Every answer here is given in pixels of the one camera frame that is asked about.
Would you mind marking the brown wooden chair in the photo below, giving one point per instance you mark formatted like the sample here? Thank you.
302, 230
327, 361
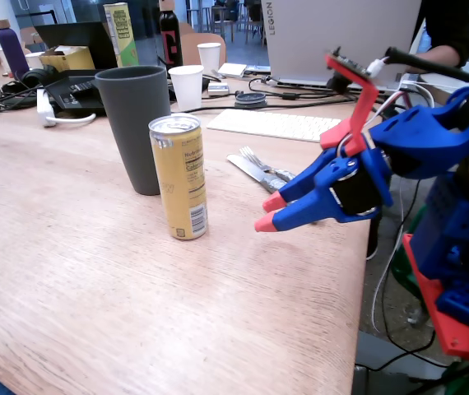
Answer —
191, 47

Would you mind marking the black round lid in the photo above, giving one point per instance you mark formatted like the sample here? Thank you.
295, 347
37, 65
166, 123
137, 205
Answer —
251, 99

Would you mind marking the grey Legion laptop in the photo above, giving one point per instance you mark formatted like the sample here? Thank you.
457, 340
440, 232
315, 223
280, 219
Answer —
333, 33

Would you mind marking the metal fork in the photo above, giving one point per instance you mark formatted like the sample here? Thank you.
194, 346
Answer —
259, 162

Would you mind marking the small white cup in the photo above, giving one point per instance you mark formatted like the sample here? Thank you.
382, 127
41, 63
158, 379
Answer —
35, 61

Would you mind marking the white flat box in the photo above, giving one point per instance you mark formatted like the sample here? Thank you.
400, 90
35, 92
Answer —
232, 69

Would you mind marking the white plastic gadget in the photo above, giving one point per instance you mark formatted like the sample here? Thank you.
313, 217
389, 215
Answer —
43, 109

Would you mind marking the black headphones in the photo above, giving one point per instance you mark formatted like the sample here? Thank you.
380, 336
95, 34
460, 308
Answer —
33, 78

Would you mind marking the tall grey cup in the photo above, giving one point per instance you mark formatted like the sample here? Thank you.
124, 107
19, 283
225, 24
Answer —
129, 123

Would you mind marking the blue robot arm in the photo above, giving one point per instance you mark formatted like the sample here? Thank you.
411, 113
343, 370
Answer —
423, 140

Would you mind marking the white paper cup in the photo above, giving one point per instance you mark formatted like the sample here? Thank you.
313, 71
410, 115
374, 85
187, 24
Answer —
187, 88
210, 57

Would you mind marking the black flat device white labels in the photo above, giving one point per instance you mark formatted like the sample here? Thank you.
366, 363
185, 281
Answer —
76, 96

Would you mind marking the purple bottle cork cap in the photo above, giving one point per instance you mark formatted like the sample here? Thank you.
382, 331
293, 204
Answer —
12, 51

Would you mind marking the yellow cardboard box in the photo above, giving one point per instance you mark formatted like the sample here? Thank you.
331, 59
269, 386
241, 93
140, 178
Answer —
68, 59

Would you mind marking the small white adapter box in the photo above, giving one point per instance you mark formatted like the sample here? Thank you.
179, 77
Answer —
218, 89

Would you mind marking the green yellow snack box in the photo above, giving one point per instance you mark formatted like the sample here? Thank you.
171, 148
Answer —
122, 37

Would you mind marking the person forearm black sleeve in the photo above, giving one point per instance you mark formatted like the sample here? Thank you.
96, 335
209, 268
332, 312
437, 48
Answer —
444, 37

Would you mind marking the black bottle red letter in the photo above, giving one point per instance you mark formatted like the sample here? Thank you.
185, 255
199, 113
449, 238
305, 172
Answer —
170, 37

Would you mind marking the black laptop screen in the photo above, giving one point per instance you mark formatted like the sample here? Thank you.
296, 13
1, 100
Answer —
78, 39

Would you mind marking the red camera mount bracket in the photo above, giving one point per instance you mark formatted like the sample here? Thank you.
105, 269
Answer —
364, 109

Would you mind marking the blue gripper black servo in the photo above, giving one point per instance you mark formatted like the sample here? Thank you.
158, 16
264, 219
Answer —
328, 193

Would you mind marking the white keyboard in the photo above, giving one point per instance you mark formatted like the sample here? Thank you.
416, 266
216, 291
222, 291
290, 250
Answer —
271, 123

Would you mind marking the small wrist camera board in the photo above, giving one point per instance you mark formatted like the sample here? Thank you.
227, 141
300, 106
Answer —
349, 63

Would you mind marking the yellow energy drink can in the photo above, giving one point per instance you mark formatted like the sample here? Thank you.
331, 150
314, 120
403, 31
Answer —
181, 185

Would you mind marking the red robot base plate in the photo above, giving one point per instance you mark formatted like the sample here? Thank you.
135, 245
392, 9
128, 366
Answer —
452, 333

